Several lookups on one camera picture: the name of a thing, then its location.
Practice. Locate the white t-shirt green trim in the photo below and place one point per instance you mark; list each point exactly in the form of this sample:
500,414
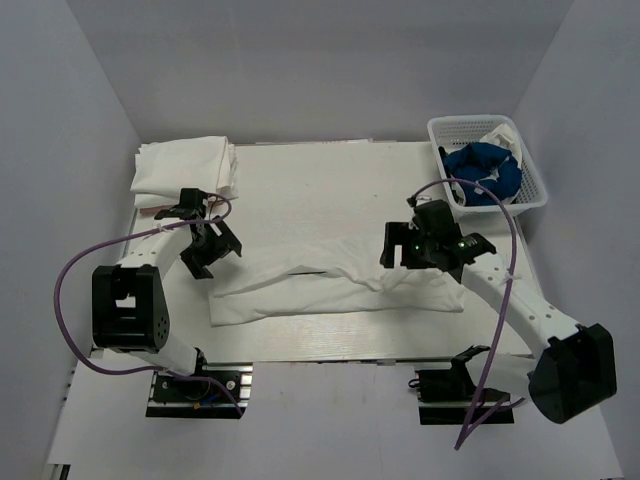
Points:
507,138

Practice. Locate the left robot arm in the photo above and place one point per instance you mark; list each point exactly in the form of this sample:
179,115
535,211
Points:
129,309

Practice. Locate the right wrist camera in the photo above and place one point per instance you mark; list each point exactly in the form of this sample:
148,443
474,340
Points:
415,201

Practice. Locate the folded pink t-shirt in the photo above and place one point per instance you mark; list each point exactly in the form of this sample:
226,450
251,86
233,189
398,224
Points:
152,210

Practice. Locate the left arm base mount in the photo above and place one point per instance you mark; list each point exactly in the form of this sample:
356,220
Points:
172,398

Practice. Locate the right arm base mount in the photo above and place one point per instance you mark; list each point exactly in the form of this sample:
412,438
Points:
444,399

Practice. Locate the white t-shirt black print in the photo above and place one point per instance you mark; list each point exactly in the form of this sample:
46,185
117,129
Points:
323,277

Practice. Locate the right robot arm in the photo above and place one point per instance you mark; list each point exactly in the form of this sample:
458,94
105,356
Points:
571,367

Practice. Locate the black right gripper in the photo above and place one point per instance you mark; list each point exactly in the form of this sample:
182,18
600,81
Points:
397,233

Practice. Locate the folded white t-shirt stack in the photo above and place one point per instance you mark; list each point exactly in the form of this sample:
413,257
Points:
163,169

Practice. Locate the blue Mickey Mouse t-shirt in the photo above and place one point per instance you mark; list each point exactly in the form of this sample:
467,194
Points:
492,167

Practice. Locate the white plastic laundry basket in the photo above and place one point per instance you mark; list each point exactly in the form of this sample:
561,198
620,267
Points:
451,133

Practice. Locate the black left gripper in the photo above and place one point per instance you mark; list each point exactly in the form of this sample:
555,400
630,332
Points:
225,242

